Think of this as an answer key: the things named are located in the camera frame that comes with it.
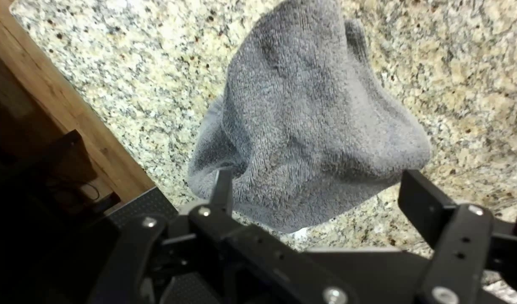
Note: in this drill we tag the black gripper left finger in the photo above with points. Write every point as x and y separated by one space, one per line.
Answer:
221 194

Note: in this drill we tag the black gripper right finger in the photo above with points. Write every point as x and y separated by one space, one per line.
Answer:
432 208

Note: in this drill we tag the gray terry towel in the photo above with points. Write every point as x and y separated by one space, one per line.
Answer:
309 118

